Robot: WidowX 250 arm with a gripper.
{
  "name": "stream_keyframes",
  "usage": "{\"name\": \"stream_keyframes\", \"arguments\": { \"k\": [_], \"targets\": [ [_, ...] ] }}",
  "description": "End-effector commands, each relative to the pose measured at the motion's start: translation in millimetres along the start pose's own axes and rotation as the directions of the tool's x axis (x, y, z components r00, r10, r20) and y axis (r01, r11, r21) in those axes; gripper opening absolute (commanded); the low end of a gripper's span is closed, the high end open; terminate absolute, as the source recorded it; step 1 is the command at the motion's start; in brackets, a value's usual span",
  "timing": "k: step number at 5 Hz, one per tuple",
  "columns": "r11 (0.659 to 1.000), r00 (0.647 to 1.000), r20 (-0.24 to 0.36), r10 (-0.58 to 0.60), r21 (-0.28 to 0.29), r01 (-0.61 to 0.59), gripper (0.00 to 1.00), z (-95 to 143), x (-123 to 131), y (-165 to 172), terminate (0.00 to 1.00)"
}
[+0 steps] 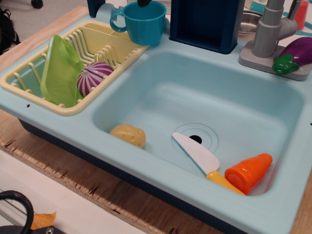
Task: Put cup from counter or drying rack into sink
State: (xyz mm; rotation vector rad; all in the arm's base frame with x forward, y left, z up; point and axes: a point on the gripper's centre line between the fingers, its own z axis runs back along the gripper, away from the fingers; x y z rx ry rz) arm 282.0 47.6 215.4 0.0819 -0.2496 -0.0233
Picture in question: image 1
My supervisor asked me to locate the black bag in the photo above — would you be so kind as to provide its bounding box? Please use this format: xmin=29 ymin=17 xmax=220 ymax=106
xmin=0 ymin=9 xmax=20 ymax=55

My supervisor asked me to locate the purple toy onion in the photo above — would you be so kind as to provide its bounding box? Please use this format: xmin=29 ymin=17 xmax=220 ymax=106
xmin=77 ymin=61 xmax=114 ymax=97

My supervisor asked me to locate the red plastic cup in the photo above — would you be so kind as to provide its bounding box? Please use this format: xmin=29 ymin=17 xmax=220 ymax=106
xmin=294 ymin=0 xmax=309 ymax=30

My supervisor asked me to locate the dark blue pump column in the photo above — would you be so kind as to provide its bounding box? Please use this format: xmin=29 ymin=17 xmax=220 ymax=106
xmin=87 ymin=0 xmax=106 ymax=18

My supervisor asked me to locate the white toy knife yellow handle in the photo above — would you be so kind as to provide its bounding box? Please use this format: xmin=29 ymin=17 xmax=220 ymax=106
xmin=172 ymin=132 xmax=245 ymax=195

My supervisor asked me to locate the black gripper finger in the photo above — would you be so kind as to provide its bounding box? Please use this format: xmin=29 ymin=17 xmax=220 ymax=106
xmin=137 ymin=0 xmax=151 ymax=8

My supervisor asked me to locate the purple toy eggplant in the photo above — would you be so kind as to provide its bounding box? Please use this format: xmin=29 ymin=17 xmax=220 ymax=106
xmin=272 ymin=37 xmax=312 ymax=75

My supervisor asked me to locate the grey toy faucet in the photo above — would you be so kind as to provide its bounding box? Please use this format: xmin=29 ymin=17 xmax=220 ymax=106
xmin=238 ymin=0 xmax=312 ymax=81

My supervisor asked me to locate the dark blue water tank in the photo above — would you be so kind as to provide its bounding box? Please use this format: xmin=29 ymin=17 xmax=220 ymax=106
xmin=169 ymin=0 xmax=245 ymax=54

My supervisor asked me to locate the light blue toy sink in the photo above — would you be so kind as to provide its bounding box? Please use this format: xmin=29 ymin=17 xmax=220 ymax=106
xmin=0 ymin=11 xmax=312 ymax=234

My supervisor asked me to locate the green plastic plate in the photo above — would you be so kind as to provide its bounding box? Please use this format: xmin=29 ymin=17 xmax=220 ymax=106
xmin=40 ymin=35 xmax=84 ymax=108

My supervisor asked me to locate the orange toy carrot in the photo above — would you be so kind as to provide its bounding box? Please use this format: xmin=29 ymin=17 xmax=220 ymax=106
xmin=225 ymin=153 xmax=273 ymax=195

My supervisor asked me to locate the teal plastic cup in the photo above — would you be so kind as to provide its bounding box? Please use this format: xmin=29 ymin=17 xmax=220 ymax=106
xmin=110 ymin=1 xmax=167 ymax=46

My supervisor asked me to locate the yellow toy potato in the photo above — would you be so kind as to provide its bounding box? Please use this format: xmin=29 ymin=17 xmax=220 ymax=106
xmin=110 ymin=124 xmax=146 ymax=148

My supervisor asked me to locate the orange tape piece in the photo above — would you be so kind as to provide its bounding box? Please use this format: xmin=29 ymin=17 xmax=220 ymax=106
xmin=30 ymin=212 xmax=57 ymax=230

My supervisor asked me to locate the black cable loop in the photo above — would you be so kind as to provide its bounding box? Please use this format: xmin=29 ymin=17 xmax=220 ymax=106
xmin=0 ymin=190 xmax=34 ymax=234

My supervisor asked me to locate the pale yellow drying rack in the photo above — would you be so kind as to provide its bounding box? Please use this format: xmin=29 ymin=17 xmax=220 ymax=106
xmin=0 ymin=20 xmax=148 ymax=116

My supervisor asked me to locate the metal bowl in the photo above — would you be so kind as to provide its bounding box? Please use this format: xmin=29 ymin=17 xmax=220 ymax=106
xmin=239 ymin=10 xmax=262 ymax=34

